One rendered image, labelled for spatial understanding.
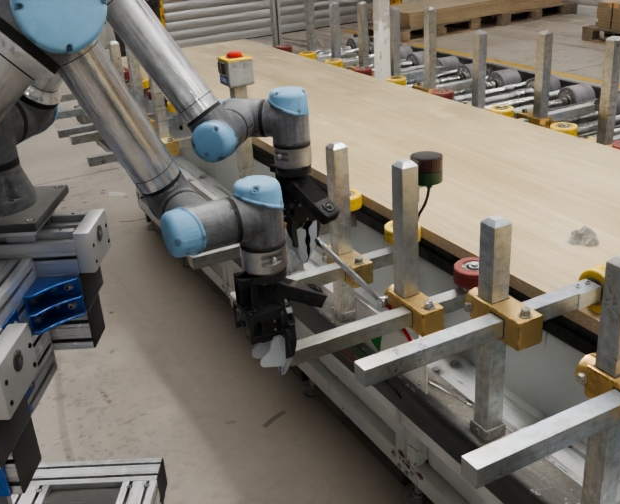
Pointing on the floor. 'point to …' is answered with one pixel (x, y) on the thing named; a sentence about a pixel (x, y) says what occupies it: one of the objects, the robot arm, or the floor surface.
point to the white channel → (381, 38)
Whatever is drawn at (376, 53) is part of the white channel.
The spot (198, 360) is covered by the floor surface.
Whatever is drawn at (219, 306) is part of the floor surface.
